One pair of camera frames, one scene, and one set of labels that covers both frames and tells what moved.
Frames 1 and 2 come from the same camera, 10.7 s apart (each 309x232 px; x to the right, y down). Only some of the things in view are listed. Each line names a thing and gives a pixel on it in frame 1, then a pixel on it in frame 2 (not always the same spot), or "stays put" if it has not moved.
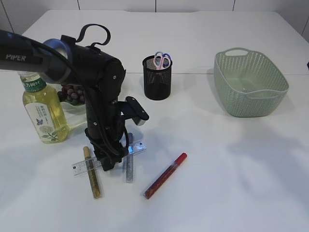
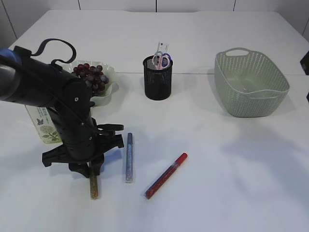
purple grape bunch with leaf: x=72 y=94 -> x=94 y=76
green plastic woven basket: x=248 y=85 stays put
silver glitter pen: x=130 y=162 stays put
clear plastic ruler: x=92 y=164 -> x=162 y=48
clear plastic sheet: x=246 y=89 stays put
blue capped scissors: x=168 y=55 stays put
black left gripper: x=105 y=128 -> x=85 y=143
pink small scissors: x=161 y=63 stays put
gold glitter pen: x=94 y=183 stays put
